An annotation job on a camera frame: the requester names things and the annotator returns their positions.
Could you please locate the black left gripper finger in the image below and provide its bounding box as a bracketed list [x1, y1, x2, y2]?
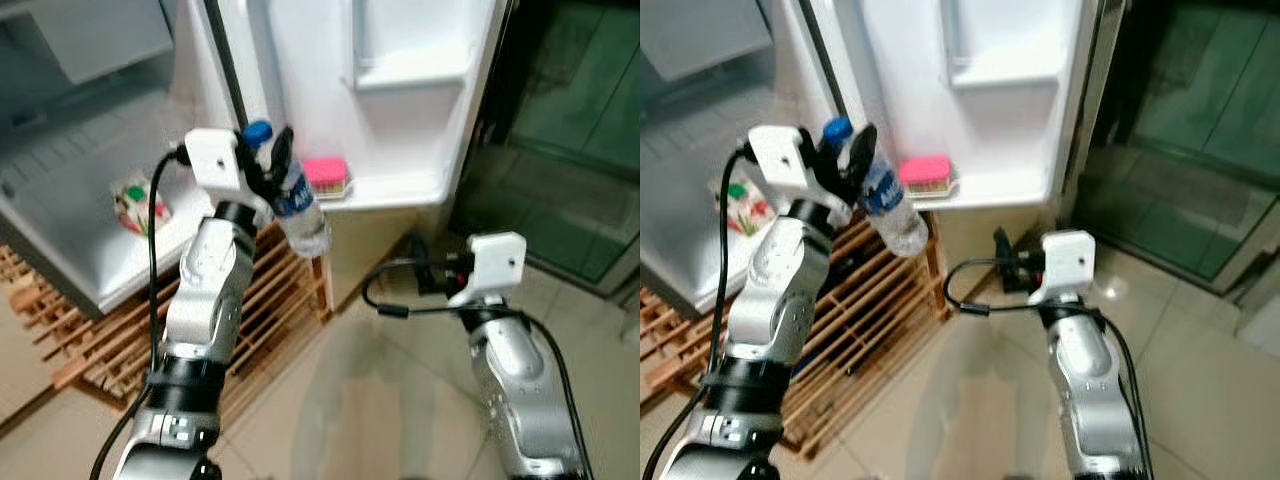
[268, 124, 297, 193]
[808, 128, 843, 191]
[846, 122, 881, 196]
[236, 128, 265, 189]

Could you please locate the clear water bottle blue label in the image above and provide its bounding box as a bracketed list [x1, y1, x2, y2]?
[822, 116, 926, 259]
[243, 120, 333, 259]

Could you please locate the white fridge cabinet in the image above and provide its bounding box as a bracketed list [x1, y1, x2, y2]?
[640, 0, 831, 319]
[0, 0, 246, 319]

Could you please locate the pink lidded box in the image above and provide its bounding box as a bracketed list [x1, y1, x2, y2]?
[302, 157, 351, 196]
[897, 155, 956, 196]

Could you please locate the red green printed carton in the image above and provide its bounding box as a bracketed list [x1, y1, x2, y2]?
[722, 178, 776, 239]
[110, 172, 173, 236]

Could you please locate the wooden slatted rack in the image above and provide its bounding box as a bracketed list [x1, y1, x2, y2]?
[0, 215, 336, 421]
[640, 210, 951, 461]

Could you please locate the green glass sliding door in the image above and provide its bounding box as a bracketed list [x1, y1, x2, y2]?
[450, 0, 641, 296]
[1065, 0, 1280, 296]

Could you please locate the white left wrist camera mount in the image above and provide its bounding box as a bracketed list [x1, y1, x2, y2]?
[184, 128, 273, 226]
[747, 125, 851, 229]

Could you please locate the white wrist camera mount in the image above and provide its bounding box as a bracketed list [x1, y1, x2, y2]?
[747, 125, 851, 229]
[184, 128, 273, 226]
[448, 232, 529, 308]
[1028, 230, 1098, 304]

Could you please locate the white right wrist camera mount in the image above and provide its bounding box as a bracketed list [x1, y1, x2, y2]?
[1028, 230, 1098, 304]
[448, 232, 529, 308]

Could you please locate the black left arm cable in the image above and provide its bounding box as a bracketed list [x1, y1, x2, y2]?
[645, 145, 756, 480]
[90, 145, 196, 480]

